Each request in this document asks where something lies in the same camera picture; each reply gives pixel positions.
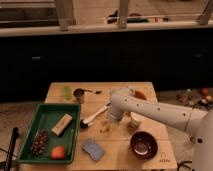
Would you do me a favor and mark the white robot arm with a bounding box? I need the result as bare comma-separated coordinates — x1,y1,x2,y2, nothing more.
107,87,213,171

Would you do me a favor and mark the green plastic tray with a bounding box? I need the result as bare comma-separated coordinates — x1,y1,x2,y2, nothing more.
17,103,81,164

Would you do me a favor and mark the orange bowl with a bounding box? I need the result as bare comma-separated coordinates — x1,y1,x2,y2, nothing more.
134,90,146,100

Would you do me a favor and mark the dark brown bowl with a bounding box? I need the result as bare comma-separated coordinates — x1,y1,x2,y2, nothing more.
130,131,158,160

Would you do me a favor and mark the blue sponge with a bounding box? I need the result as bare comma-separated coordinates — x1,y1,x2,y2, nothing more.
82,139,105,161

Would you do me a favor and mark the metal cup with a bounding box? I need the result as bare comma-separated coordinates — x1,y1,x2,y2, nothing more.
73,88,85,104

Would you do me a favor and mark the wooden block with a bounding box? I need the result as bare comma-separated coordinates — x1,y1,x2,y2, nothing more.
51,114,73,136

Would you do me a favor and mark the green plastic cup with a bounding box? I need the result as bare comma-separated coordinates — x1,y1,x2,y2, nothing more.
61,86,72,100

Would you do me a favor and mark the red orange fruit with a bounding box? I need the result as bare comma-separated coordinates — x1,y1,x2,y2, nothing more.
51,146,65,160

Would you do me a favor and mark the dark grape bunch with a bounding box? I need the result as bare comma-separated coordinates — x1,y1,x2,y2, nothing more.
30,130,48,156

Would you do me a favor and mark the black stand pole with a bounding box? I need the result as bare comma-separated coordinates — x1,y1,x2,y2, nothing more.
4,127,19,171

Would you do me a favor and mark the white handled spatula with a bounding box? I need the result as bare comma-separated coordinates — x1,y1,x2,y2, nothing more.
80,103,110,129

